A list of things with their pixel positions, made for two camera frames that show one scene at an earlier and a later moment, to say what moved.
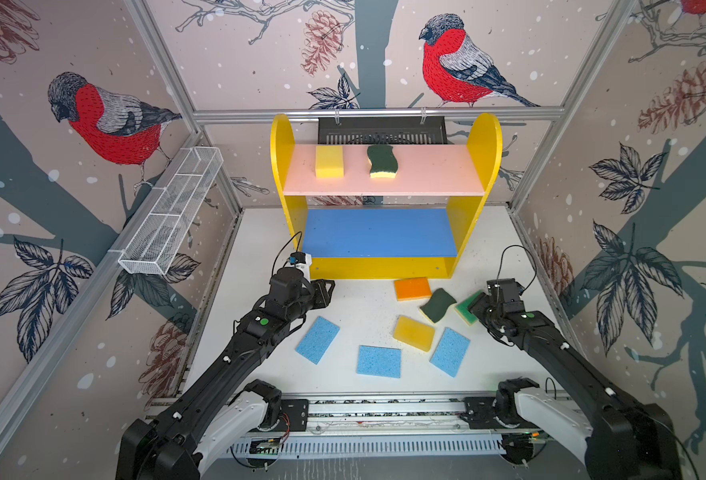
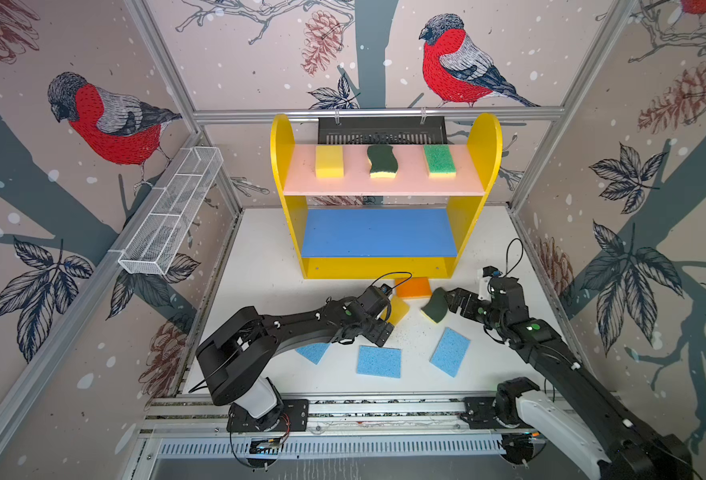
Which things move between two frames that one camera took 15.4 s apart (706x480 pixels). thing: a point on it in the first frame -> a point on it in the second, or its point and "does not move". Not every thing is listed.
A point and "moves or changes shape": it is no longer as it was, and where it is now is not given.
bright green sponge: (463, 309) moves or changes shape
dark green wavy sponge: (384, 164) does not move
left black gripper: (323, 297) -> (380, 336)
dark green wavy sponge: (438, 305) does not move
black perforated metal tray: (377, 131) does not move
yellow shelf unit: (412, 226) does not move
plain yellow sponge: (329, 162) does not move
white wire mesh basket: (160, 234) does not move
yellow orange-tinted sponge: (413, 333) -> (399, 309)
